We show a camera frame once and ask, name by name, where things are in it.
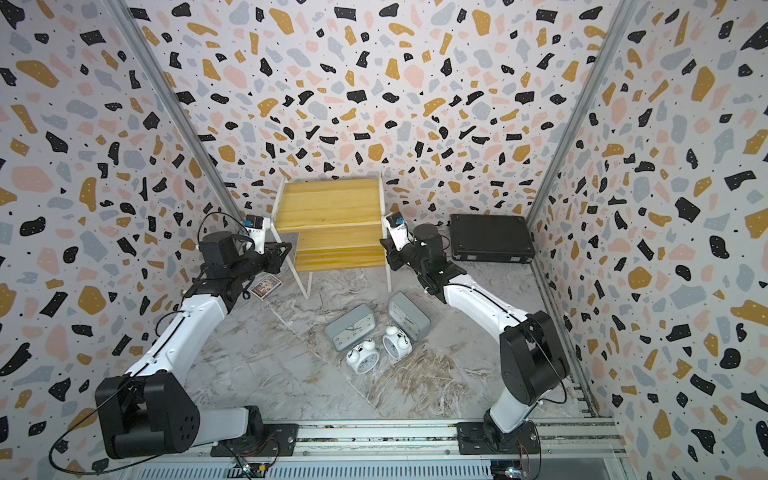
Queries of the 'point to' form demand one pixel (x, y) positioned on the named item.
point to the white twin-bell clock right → (396, 344)
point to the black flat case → (490, 237)
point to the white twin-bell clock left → (363, 358)
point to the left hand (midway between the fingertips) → (289, 244)
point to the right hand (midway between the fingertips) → (387, 238)
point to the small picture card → (265, 287)
